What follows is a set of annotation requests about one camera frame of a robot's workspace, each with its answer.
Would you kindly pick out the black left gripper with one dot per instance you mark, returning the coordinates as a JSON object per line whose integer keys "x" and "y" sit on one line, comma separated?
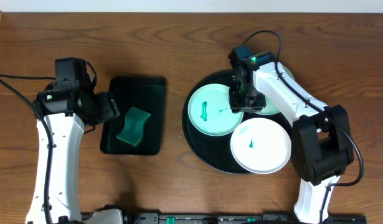
{"x": 108, "y": 106}

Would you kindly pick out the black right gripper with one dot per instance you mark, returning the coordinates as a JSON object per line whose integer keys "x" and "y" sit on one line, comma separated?
{"x": 236, "y": 106}

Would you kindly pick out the light green plate with smear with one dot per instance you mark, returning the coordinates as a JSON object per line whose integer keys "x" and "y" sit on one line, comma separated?
{"x": 209, "y": 110}

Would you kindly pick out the green scrub sponge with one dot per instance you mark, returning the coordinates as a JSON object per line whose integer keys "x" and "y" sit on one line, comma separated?
{"x": 133, "y": 130}

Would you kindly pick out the white plate with green spot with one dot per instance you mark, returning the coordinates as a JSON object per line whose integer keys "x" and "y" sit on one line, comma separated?
{"x": 260, "y": 146}

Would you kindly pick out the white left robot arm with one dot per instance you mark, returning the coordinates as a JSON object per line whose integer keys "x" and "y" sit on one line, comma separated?
{"x": 64, "y": 116}

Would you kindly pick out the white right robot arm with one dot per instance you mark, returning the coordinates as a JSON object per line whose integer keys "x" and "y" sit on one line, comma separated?
{"x": 321, "y": 145}

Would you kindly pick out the black rectangular tray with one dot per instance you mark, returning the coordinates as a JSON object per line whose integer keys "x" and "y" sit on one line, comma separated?
{"x": 147, "y": 94}

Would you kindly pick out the pale green rear plate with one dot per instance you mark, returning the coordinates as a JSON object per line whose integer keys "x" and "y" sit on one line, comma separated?
{"x": 270, "y": 108}

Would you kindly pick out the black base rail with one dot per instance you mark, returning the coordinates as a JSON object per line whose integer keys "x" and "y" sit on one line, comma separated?
{"x": 274, "y": 217}

